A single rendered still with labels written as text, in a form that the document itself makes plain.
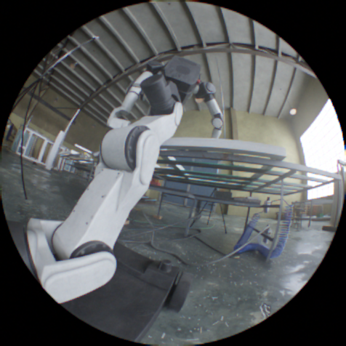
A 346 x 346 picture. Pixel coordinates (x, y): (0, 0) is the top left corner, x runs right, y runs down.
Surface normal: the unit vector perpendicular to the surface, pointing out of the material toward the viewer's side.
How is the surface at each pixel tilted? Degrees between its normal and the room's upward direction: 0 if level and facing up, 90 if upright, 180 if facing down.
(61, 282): 90
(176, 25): 180
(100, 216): 90
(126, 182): 92
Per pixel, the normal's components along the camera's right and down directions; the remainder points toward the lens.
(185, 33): -0.21, 0.96
